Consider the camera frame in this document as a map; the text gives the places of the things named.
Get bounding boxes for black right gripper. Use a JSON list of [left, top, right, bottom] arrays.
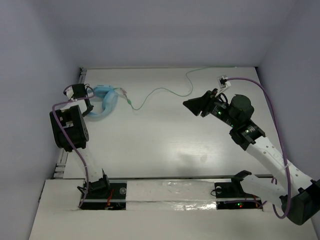
[[182, 88, 238, 128]]

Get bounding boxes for light blue headphones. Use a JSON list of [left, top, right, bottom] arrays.
[[88, 85, 119, 119]]

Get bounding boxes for green headphone cable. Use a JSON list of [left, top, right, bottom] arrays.
[[112, 65, 238, 111]]

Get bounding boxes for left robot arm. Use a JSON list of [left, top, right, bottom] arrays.
[[49, 83, 111, 197]]

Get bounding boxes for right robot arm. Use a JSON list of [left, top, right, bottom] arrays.
[[182, 89, 320, 226]]

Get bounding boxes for white front panel board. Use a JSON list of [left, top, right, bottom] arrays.
[[30, 179, 317, 240]]

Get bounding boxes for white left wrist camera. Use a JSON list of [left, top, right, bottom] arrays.
[[63, 85, 74, 101]]

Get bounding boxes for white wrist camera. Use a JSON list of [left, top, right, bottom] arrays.
[[63, 85, 74, 101], [217, 75, 231, 94]]

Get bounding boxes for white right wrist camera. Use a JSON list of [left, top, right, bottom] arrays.
[[217, 75, 231, 94]]

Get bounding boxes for aluminium rail strip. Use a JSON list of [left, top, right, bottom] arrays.
[[50, 174, 273, 180]]

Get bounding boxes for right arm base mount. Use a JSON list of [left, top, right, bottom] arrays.
[[210, 182, 264, 210]]

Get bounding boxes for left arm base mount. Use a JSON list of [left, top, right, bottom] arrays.
[[80, 182, 127, 211]]

